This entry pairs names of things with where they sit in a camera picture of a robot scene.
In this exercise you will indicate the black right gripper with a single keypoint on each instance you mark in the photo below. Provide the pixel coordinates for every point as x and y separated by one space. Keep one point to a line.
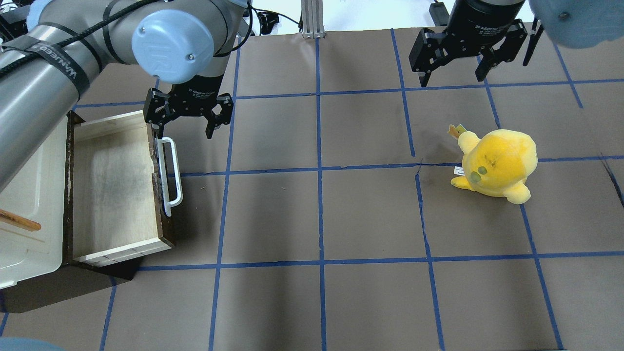
480 19

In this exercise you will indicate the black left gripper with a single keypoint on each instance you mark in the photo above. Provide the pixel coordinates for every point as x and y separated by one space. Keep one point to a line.
194 91

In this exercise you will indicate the dark wooden drawer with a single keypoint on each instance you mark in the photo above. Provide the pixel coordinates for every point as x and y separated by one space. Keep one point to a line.
121 206

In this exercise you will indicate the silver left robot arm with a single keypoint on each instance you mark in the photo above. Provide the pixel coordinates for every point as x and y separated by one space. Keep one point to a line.
44 72

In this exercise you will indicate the yellow plush penguin toy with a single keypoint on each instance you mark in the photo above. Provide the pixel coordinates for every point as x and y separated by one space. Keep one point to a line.
496 165

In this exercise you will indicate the cream plastic storage box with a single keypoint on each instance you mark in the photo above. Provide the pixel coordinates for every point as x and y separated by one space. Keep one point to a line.
37 194

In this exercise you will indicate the wooden stick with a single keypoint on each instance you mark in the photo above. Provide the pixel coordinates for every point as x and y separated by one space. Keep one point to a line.
19 221

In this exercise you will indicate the aluminium frame post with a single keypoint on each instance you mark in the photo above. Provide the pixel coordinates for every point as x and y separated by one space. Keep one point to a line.
313 26

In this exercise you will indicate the wooden drawer cabinet frame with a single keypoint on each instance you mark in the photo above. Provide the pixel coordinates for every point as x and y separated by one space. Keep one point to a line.
72 279

